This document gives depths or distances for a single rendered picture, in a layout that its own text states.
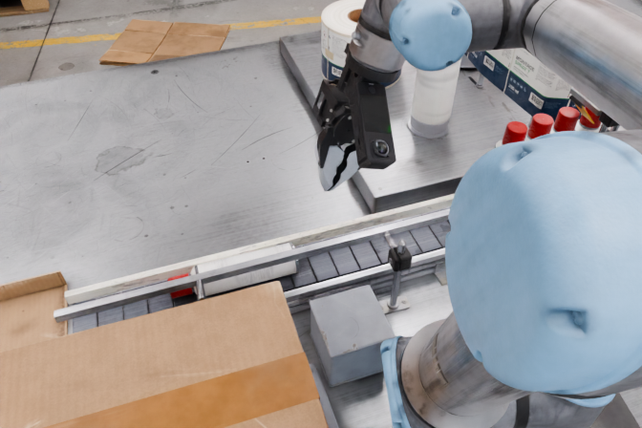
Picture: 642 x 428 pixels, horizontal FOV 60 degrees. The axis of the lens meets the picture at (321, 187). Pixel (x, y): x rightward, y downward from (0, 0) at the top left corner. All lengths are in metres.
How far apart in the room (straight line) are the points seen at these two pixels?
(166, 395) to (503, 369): 0.37
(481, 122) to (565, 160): 1.04
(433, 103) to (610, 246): 0.95
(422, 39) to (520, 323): 0.37
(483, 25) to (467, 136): 0.65
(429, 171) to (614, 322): 0.91
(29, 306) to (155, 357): 0.51
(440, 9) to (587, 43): 0.14
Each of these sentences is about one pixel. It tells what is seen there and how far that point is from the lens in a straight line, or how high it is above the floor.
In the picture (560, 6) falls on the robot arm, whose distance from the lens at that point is 0.58.
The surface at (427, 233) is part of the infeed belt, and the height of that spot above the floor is 0.88.
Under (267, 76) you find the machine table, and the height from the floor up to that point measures 0.83.
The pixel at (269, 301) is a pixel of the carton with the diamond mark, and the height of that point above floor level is 1.12.
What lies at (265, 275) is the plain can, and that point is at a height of 0.91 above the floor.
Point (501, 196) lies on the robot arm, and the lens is 0.26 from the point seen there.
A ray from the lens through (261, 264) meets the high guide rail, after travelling 0.85.
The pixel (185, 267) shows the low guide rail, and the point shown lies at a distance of 0.93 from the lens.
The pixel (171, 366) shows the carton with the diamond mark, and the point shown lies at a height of 1.12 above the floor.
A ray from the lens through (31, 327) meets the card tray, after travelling 1.04.
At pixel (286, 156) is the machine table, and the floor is 0.83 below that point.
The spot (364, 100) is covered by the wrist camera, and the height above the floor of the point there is 1.21.
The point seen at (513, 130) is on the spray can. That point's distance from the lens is 0.93.
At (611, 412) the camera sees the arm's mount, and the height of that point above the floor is 0.85.
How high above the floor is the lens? 1.62
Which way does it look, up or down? 43 degrees down
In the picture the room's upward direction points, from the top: straight up
